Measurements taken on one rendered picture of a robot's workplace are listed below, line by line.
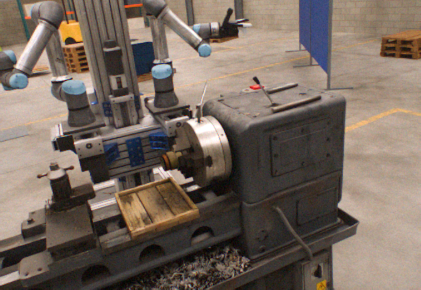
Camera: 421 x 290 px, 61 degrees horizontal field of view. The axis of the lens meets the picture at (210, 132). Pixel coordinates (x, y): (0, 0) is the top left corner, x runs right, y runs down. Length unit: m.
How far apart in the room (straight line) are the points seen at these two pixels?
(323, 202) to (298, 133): 0.45
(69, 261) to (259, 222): 0.83
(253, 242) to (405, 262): 1.30
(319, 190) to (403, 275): 1.01
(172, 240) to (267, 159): 0.55
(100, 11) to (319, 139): 1.37
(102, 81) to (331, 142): 1.33
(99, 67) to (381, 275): 2.16
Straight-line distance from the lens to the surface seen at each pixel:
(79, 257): 1.48
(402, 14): 12.48
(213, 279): 1.72
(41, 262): 1.54
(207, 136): 1.53
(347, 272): 2.64
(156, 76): 2.10
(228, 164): 1.57
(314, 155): 1.77
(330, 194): 1.95
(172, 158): 1.59
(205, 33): 2.21
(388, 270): 2.71
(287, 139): 1.63
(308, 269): 2.04
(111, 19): 2.19
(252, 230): 1.75
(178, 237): 1.64
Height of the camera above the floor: 1.77
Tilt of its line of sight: 21 degrees down
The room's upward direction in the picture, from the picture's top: 6 degrees counter-clockwise
